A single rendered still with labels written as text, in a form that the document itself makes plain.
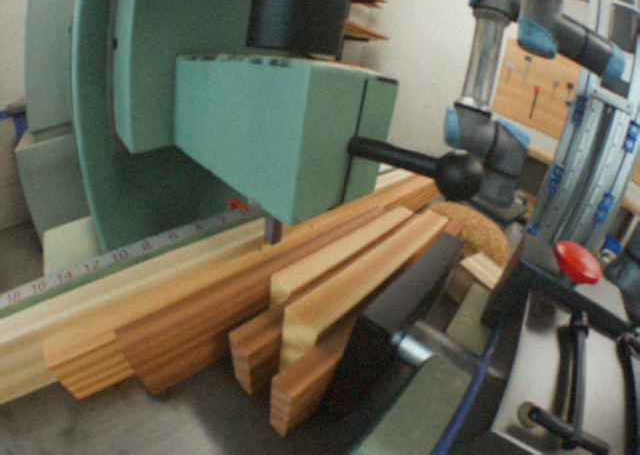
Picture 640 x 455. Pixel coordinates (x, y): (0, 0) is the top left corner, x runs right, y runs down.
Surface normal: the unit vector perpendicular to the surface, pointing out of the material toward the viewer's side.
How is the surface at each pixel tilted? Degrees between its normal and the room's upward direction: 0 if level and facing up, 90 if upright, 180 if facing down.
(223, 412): 0
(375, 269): 0
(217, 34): 90
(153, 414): 0
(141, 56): 90
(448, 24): 90
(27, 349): 90
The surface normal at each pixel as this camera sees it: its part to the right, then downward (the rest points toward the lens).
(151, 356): 0.73, 0.44
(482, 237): -0.23, -0.43
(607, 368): 0.15, -0.85
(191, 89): -0.67, 0.28
